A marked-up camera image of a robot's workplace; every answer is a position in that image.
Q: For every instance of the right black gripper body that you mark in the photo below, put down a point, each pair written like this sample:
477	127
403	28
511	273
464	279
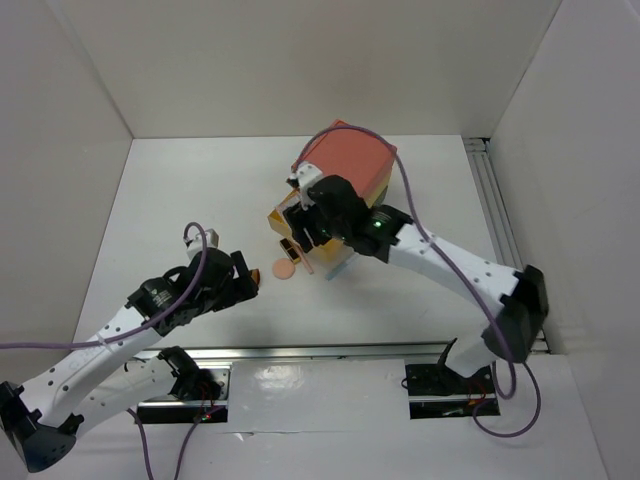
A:
337	229

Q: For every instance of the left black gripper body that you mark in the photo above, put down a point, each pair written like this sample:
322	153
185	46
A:
211	296

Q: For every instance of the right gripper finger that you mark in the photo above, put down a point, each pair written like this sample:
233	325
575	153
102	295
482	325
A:
296	217
317	227

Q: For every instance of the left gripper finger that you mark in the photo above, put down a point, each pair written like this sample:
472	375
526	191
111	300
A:
228	298
245	287

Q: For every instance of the black brown makeup brush head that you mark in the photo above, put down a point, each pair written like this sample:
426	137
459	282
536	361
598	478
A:
256	277

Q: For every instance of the yellow drawer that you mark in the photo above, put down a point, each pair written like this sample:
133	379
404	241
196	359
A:
327	253

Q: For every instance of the round pink powder puff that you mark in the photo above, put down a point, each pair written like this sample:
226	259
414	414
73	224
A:
283	269

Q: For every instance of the red top drawer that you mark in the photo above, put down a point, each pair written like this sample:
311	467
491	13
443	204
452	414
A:
363	160

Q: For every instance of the nail sticker packet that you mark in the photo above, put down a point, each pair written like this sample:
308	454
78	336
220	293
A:
287	203

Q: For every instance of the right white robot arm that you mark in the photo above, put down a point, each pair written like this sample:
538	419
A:
515	302

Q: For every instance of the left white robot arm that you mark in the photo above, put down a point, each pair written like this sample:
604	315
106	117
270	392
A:
45	416

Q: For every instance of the black gold lipstick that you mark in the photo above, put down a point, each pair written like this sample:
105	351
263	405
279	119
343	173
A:
289	250

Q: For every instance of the pink lip liner pencil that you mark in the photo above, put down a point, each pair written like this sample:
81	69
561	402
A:
304	260

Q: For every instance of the blue eyebrow razor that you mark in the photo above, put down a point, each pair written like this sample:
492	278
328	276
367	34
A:
339	268

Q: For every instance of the three-drawer organizer box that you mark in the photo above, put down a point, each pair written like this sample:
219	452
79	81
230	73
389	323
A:
385	221

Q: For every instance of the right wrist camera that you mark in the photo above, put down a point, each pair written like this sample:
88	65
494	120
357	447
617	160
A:
303	177

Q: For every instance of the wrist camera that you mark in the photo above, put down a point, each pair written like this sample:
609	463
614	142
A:
303	177
210	239

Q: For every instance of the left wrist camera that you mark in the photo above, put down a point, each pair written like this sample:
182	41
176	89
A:
210	239

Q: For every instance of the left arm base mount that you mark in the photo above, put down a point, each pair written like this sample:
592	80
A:
208	401

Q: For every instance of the aluminium rail front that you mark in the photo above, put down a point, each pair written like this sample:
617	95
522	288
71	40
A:
315	352

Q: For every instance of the aluminium rail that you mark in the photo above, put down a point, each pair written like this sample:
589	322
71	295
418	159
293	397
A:
315	352
492	202

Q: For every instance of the aluminium rail right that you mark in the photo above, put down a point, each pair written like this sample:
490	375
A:
492	202

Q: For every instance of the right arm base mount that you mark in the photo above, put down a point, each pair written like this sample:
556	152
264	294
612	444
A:
438	393

